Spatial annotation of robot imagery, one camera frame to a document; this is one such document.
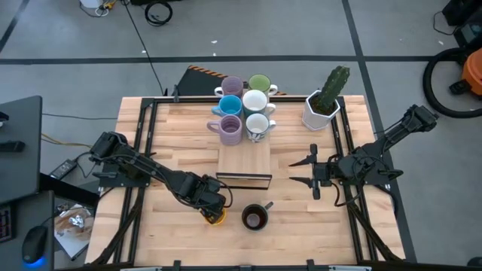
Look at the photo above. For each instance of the right arm's gripper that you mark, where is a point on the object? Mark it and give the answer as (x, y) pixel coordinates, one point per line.
(327, 173)

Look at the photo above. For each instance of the left arm's gripper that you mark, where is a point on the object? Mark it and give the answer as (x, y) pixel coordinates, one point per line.
(205, 195)

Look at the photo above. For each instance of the yellow faceted mug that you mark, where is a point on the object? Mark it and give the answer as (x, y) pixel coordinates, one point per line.
(223, 218)

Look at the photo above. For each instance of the white mug blue leaf pattern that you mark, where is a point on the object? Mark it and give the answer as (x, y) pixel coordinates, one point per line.
(258, 126)

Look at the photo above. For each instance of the purple ribbed mug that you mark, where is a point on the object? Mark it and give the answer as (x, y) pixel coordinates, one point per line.
(230, 130)

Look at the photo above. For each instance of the light blue faceted mug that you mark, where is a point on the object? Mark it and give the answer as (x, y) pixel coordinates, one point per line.
(229, 106)

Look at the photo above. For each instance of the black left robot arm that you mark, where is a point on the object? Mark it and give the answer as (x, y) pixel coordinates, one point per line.
(143, 169)

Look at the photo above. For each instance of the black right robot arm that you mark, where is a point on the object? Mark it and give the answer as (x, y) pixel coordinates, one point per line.
(395, 135)

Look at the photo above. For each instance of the blue-brown glazed mug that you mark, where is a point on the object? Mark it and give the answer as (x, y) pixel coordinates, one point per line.
(255, 217)

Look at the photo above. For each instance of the white faceted planter pot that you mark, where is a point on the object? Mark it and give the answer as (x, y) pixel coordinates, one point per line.
(320, 119)

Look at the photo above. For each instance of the green cactus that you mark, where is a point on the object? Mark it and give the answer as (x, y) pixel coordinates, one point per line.
(331, 88)

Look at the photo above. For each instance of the open box with foil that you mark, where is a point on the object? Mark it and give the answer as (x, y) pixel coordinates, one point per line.
(73, 226)

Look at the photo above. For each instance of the black power adapter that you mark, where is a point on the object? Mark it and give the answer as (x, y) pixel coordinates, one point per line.
(63, 170)

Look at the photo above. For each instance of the orange vacuum cleaner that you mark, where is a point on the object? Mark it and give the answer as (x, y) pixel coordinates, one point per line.
(427, 84)
(473, 71)

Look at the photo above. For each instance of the dark grey desk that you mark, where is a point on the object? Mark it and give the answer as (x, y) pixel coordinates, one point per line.
(19, 169)
(30, 211)

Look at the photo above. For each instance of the black computer mouse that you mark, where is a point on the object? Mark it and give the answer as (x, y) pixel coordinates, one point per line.
(34, 244)

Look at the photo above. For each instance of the black remote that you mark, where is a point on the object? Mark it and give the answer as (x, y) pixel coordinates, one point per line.
(11, 146)

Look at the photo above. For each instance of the black keyboard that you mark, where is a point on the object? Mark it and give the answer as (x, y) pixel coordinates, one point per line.
(5, 224)

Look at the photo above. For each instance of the yellow plug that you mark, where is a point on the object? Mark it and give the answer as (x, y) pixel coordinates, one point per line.
(109, 5)

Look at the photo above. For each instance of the white bucket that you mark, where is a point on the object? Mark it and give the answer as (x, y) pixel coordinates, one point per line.
(90, 3)

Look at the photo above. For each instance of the black equipment box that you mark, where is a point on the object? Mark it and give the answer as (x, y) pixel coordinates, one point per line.
(467, 19)

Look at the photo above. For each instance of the wooden shelf riser black frame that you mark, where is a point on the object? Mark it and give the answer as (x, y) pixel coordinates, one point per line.
(244, 162)

